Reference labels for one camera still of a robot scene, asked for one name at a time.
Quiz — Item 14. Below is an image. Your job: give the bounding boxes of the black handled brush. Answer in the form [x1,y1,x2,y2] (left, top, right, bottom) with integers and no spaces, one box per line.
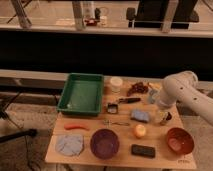
[106,97,140,114]

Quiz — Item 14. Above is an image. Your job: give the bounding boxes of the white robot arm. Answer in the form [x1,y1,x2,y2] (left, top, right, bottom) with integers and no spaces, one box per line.
[156,71,213,126]

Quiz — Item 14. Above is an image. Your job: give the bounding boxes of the purple bowl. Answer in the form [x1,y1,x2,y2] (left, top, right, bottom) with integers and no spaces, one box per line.
[90,129,120,160]

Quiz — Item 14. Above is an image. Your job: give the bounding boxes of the red bowl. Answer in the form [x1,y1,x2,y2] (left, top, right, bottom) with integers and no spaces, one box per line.
[166,127,195,155]

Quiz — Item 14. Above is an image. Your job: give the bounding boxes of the white plastic cup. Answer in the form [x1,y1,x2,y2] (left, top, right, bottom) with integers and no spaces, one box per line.
[110,76,123,93]

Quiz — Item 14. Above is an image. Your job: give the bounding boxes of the green plastic tray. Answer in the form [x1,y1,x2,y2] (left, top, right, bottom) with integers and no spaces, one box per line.
[57,73,104,117]

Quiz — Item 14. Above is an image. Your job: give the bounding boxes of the dark red dried chilies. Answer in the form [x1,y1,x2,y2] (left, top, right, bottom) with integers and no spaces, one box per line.
[127,82,148,96]

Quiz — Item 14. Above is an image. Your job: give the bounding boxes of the blue sponge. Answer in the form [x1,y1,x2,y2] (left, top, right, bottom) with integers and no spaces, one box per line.
[131,109,150,123]

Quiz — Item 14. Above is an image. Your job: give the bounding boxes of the wooden board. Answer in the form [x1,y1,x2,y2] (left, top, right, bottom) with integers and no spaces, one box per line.
[44,79,198,170]

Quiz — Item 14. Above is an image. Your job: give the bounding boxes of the yellow apple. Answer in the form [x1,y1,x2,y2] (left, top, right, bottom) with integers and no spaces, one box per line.
[133,124,146,138]

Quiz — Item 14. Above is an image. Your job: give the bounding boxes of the orange carrot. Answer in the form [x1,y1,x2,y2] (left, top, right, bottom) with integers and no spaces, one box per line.
[64,124,89,131]

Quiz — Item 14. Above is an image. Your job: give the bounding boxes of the small metal cup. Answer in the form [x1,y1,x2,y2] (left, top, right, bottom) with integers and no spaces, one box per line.
[159,111,172,125]

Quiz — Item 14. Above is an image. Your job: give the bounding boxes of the blue folded cloth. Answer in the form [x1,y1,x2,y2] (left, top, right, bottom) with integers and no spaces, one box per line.
[55,134,84,156]

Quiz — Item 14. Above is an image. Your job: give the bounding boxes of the black rectangular block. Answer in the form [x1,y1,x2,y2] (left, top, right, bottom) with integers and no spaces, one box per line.
[131,144,155,158]

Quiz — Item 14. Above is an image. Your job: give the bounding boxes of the black tripod stand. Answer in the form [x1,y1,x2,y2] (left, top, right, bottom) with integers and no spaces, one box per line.
[0,93,39,145]

